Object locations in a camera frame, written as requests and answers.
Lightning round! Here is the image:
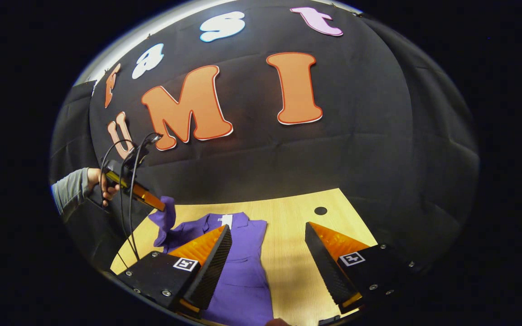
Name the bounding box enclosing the black cable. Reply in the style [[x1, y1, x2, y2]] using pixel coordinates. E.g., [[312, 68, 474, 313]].
[[120, 134, 162, 262], [100, 139, 135, 209]]

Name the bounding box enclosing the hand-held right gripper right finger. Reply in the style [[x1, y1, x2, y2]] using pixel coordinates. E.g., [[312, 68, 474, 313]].
[[305, 222, 418, 313]]

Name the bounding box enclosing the purple collared shirt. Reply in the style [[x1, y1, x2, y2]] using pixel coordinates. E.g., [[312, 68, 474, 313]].
[[148, 196, 274, 326]]

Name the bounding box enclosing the black backdrop cloth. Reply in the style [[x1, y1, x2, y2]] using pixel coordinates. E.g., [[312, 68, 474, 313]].
[[49, 0, 479, 272]]

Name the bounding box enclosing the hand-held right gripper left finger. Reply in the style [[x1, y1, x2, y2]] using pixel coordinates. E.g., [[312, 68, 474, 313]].
[[116, 224, 233, 313]]

